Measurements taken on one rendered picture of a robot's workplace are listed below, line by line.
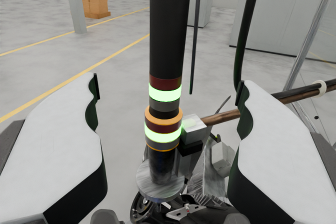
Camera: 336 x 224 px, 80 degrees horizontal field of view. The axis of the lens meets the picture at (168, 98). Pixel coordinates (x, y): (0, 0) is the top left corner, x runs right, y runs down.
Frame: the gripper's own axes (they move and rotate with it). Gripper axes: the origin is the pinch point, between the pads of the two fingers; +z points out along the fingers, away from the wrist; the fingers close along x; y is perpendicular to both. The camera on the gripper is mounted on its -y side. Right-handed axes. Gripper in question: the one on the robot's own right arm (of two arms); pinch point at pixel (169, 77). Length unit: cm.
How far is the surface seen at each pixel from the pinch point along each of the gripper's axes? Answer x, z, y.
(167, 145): 0.5, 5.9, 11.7
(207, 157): 17, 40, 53
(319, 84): 26.6, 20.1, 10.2
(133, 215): -6.0, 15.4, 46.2
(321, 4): 91, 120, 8
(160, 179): 0.0, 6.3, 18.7
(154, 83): -1.2, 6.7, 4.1
